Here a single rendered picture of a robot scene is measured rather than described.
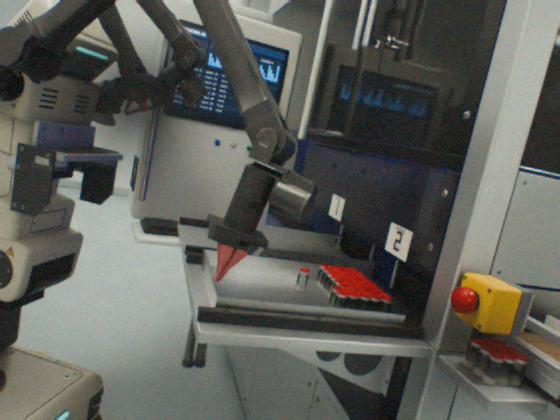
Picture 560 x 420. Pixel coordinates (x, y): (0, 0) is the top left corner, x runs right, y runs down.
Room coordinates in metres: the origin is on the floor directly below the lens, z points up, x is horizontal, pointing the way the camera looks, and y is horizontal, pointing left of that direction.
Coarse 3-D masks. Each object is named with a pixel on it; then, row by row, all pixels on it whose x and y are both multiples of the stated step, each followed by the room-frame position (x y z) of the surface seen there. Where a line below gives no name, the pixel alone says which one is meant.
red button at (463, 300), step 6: (456, 288) 0.68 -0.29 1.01; (462, 288) 0.67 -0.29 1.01; (468, 288) 0.67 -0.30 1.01; (456, 294) 0.67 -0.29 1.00; (462, 294) 0.66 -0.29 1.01; (468, 294) 0.66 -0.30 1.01; (474, 294) 0.66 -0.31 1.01; (456, 300) 0.67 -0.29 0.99; (462, 300) 0.66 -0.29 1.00; (468, 300) 0.65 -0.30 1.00; (474, 300) 0.66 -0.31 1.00; (456, 306) 0.67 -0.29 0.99; (462, 306) 0.66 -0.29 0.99; (468, 306) 0.65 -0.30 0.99; (474, 306) 0.66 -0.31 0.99; (462, 312) 0.66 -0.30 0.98; (468, 312) 0.66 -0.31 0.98
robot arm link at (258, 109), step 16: (208, 0) 0.82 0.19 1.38; (224, 0) 0.82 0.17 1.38; (208, 16) 0.81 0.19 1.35; (224, 16) 0.80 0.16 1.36; (208, 32) 0.81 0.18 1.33; (224, 32) 0.80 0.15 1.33; (240, 32) 0.80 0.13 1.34; (224, 48) 0.79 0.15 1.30; (240, 48) 0.78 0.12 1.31; (224, 64) 0.79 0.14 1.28; (240, 64) 0.78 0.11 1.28; (256, 64) 0.79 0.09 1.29; (240, 80) 0.77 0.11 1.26; (256, 80) 0.77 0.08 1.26; (240, 96) 0.77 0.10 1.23; (256, 96) 0.76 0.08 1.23; (272, 96) 0.79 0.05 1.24; (240, 112) 0.76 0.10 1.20; (256, 112) 0.75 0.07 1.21; (272, 112) 0.74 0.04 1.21; (256, 128) 0.74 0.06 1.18; (272, 128) 0.74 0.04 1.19; (288, 128) 0.79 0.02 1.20; (288, 144) 0.74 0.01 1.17; (272, 160) 0.76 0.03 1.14; (288, 160) 0.79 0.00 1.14
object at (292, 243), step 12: (264, 228) 1.32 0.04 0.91; (276, 228) 1.33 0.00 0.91; (276, 240) 1.30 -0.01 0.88; (288, 240) 1.33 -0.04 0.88; (300, 240) 1.35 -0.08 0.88; (312, 240) 1.37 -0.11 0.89; (324, 240) 1.38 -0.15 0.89; (252, 252) 1.05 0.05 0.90; (264, 252) 1.06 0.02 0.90; (276, 252) 1.07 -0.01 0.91; (288, 252) 1.08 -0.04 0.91; (300, 252) 1.09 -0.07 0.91; (312, 252) 1.25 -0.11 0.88; (324, 252) 1.27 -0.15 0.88; (336, 252) 1.31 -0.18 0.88; (348, 264) 1.12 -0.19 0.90; (360, 264) 1.13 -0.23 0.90; (372, 264) 1.14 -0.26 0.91
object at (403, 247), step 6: (390, 228) 0.96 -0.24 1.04; (396, 228) 0.94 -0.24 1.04; (402, 228) 0.91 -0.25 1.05; (390, 234) 0.95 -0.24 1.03; (396, 234) 0.93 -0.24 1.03; (408, 234) 0.89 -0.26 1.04; (390, 240) 0.95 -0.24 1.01; (402, 240) 0.90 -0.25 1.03; (408, 240) 0.88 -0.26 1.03; (390, 246) 0.94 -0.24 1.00; (396, 246) 0.92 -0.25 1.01; (402, 246) 0.90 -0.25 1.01; (408, 246) 0.88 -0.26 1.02; (390, 252) 0.94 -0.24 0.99; (396, 252) 0.91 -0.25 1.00; (402, 252) 0.89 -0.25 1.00; (402, 258) 0.89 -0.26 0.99
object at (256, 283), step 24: (240, 264) 0.96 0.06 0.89; (264, 264) 0.97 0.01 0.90; (288, 264) 0.99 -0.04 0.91; (312, 264) 1.00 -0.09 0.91; (216, 288) 0.72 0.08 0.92; (240, 288) 0.84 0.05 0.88; (264, 288) 0.87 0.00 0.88; (288, 288) 0.90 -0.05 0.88; (312, 288) 0.93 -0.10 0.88; (288, 312) 0.72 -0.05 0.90; (312, 312) 0.73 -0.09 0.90; (336, 312) 0.75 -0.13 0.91; (360, 312) 0.76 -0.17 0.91
